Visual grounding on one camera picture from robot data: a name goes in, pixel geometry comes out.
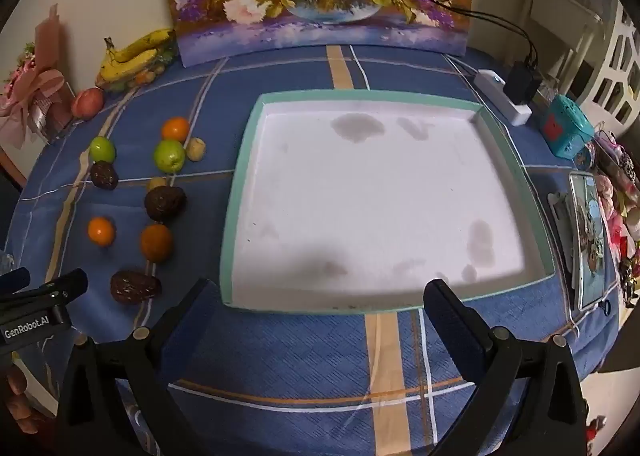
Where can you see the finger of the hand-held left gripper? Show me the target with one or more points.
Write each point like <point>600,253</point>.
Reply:
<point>12,281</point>
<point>57,288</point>

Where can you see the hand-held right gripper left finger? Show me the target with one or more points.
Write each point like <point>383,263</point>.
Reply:
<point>197,308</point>

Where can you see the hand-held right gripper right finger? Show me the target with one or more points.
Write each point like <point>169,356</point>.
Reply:
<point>450,316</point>

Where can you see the long dark avocado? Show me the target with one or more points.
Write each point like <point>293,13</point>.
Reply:
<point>135,287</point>

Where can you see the orange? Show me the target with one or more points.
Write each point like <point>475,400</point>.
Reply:
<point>101,231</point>
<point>175,129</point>
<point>156,242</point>

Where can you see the small dark avocado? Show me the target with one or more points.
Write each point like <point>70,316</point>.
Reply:
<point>104,175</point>

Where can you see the olive brown small fruit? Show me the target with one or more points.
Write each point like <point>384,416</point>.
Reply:
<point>157,184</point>

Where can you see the teal rimmed white tray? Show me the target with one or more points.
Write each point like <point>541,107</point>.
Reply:
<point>370,196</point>

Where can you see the small green apple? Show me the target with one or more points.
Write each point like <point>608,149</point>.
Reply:
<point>102,149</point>

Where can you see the large green apple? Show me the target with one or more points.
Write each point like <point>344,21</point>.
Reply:
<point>169,154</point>

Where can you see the pale yellow small fruit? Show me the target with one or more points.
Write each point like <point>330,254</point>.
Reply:
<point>196,149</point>

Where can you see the person's left hand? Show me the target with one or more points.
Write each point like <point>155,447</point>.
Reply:
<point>20,406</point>

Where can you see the blue plaid tablecloth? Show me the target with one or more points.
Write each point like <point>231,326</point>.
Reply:
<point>300,361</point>

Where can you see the smartphone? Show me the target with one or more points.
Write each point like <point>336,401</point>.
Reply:
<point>589,241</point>

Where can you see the red cloth item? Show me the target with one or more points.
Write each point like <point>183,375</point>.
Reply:
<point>596,428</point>

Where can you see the red peach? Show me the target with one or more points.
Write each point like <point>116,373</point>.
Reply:
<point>86,103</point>

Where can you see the pink wrapped bouquet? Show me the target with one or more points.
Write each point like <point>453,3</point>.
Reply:
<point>35,90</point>

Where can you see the pile of colourful trinkets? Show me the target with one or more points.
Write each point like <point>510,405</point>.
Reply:
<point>617,206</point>

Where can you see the teal toy box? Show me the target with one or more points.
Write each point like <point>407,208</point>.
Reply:
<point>565,128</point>

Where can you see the white power strip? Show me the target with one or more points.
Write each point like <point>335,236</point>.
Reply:
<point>492,90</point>

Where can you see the black power adapter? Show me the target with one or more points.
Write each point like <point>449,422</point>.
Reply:
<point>522,83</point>

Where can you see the banana bunch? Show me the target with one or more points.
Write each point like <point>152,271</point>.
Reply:
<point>130,53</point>

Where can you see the white lattice furniture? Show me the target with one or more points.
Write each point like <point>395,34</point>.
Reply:
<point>617,65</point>

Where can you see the white chair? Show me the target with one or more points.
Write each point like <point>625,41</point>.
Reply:
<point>560,15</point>

